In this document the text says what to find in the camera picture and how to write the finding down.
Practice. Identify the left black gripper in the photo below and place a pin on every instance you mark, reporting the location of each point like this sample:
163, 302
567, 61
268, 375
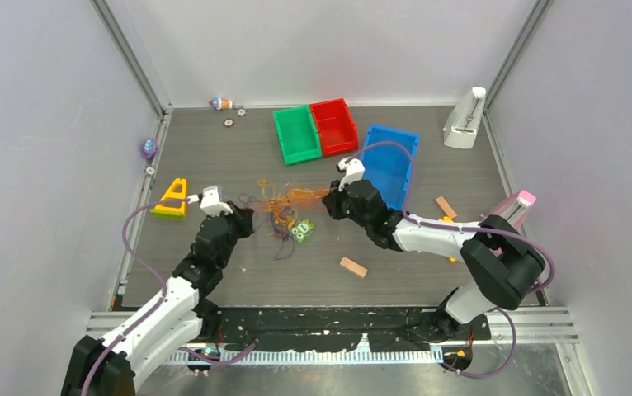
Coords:
241, 218

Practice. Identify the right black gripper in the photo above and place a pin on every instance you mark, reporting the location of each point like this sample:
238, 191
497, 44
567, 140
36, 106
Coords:
334, 200

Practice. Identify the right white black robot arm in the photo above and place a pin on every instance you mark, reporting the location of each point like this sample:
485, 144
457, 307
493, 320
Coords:
504, 266

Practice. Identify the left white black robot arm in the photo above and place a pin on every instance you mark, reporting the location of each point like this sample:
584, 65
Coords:
120, 361

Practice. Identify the blue plastic bin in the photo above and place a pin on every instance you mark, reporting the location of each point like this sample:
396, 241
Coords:
387, 167

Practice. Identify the green frog toy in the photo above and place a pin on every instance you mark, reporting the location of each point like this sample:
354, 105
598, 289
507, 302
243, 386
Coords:
302, 230

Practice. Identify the orange wooden block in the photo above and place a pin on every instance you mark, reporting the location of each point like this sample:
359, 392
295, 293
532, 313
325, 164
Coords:
353, 267

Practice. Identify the red plastic bin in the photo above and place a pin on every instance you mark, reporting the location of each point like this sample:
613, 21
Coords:
337, 130

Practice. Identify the small orange block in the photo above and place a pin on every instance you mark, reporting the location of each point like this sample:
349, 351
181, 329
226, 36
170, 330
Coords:
446, 208

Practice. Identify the green plastic bin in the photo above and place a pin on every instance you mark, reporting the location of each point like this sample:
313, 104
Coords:
297, 135

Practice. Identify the purple round toy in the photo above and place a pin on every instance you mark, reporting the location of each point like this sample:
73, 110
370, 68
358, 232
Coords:
149, 148

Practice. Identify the small figurine toy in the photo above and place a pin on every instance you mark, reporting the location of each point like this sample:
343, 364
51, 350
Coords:
221, 103

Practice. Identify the white metronome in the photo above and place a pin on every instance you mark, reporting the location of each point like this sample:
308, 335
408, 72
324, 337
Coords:
462, 126

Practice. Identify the pink metronome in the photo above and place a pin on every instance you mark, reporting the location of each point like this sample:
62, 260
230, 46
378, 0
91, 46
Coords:
514, 208

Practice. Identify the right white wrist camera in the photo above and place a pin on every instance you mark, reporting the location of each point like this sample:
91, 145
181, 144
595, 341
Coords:
352, 169

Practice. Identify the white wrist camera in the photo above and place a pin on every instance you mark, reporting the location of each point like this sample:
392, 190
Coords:
211, 201
352, 169

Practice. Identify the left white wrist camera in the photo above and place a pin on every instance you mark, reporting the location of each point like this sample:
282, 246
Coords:
211, 201

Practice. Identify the left yellow triangle frame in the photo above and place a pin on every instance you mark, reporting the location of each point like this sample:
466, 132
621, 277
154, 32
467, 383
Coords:
173, 203

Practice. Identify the yellow triangle frame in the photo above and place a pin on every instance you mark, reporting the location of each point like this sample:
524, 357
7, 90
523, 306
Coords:
447, 219
173, 203

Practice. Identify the right yellow triangle frame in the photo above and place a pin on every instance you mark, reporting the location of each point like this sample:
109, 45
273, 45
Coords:
447, 219

